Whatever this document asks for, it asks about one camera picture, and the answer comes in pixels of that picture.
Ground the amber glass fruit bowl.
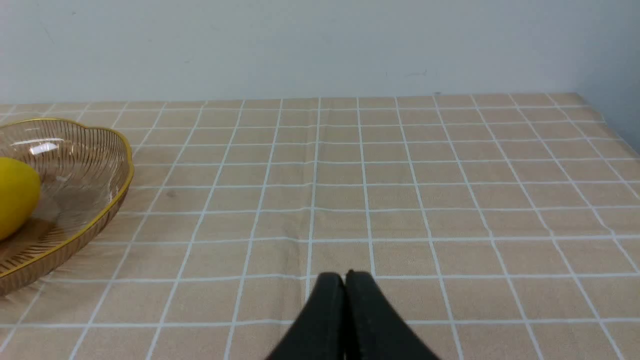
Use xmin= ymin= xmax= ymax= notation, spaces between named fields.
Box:
xmin=0 ymin=118 xmax=135 ymax=297

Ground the beige checkered tablecloth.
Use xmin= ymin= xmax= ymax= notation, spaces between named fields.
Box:
xmin=1 ymin=93 xmax=639 ymax=360

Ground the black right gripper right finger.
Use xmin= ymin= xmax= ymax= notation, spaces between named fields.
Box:
xmin=345 ymin=269 xmax=439 ymax=360

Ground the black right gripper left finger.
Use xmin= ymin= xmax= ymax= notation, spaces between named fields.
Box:
xmin=267 ymin=272 xmax=346 ymax=360

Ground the yellow lemon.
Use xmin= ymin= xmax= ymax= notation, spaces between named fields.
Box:
xmin=0 ymin=157 xmax=41 ymax=240

